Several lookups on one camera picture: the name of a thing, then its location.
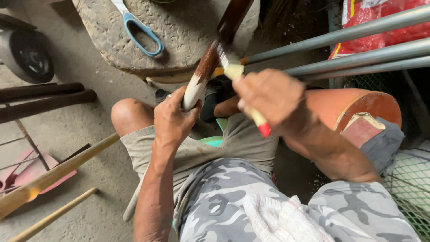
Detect person's left hand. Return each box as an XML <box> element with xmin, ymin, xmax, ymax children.
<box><xmin>153</xmin><ymin>86</ymin><xmax>203</xmax><ymax>149</ymax></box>

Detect person's right hand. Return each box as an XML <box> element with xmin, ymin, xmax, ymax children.
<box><xmin>232</xmin><ymin>69</ymin><xmax>320</xmax><ymax>137</ymax></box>

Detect paint brush with red-tipped handle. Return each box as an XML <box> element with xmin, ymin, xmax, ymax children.
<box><xmin>215</xmin><ymin>43</ymin><xmax>272</xmax><ymax>138</ymax></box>

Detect partly brown-painted wooden stick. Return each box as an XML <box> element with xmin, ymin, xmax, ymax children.
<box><xmin>181</xmin><ymin>0</ymin><xmax>255</xmax><ymax>111</ymax></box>

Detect black sandal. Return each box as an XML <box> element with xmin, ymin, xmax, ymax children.
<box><xmin>200</xmin><ymin>75</ymin><xmax>243</xmax><ymax>123</ymax></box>

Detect person's beige shorts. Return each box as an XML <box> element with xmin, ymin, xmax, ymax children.
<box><xmin>120</xmin><ymin>112</ymin><xmax>279</xmax><ymax>202</ymax></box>

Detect round stone block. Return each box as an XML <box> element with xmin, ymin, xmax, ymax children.
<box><xmin>71</xmin><ymin>0</ymin><xmax>261</xmax><ymax>83</ymax></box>

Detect straw broom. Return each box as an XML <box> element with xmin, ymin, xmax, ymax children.
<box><xmin>261</xmin><ymin>0</ymin><xmax>304</xmax><ymax>36</ymax></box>

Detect person's camouflage shirt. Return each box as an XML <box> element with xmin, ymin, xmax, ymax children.
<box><xmin>172</xmin><ymin>157</ymin><xmax>422</xmax><ymax>242</ymax></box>

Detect grey metal pipe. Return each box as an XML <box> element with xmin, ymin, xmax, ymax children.
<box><xmin>299</xmin><ymin>55</ymin><xmax>430</xmax><ymax>82</ymax></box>
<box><xmin>240</xmin><ymin>4</ymin><xmax>430</xmax><ymax>66</ymax></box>
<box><xmin>284</xmin><ymin>37</ymin><xmax>430</xmax><ymax>77</ymax></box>

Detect orange stool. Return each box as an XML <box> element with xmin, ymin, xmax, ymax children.
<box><xmin>305</xmin><ymin>88</ymin><xmax>402</xmax><ymax>149</ymax></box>

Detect person's left knee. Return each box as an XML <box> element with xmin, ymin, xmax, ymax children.
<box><xmin>111</xmin><ymin>98</ymin><xmax>156</xmax><ymax>138</ymax></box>

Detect white rag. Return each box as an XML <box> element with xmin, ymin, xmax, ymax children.
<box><xmin>241</xmin><ymin>193</ymin><xmax>335</xmax><ymax>242</ymax></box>

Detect red plastic sack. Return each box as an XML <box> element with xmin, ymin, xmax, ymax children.
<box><xmin>329</xmin><ymin>0</ymin><xmax>430</xmax><ymax>60</ymax></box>

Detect grey cloth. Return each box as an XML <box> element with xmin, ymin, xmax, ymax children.
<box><xmin>360</xmin><ymin>117</ymin><xmax>406</xmax><ymax>177</ymax></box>

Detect pale wooden stick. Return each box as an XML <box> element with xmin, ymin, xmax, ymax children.
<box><xmin>122</xmin><ymin>181</ymin><xmax>144</xmax><ymax>223</ymax></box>

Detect dark brown painted stick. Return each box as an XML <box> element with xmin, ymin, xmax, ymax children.
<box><xmin>0</xmin><ymin>89</ymin><xmax>98</xmax><ymax>125</ymax></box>
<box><xmin>0</xmin><ymin>82</ymin><xmax>85</xmax><ymax>104</ymax></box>

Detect thick bare wooden stick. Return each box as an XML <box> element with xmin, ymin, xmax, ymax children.
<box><xmin>0</xmin><ymin>132</ymin><xmax>121</xmax><ymax>221</ymax></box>

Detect pink plastic dustpan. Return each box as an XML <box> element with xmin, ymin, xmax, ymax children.
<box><xmin>0</xmin><ymin>148</ymin><xmax>78</xmax><ymax>203</ymax></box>

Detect thin bare wooden stick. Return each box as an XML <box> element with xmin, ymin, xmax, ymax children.
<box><xmin>7</xmin><ymin>187</ymin><xmax>98</xmax><ymax>242</ymax></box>

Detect blue-handled scissors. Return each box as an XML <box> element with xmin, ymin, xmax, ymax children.
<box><xmin>110</xmin><ymin>0</ymin><xmax>165</xmax><ymax>58</ymax></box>

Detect green wire mesh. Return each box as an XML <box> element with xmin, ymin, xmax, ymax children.
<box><xmin>382</xmin><ymin>141</ymin><xmax>430</xmax><ymax>242</ymax></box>

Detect rusty wire rack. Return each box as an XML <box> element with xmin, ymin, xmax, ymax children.
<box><xmin>0</xmin><ymin>104</ymin><xmax>52</xmax><ymax>173</ymax></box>

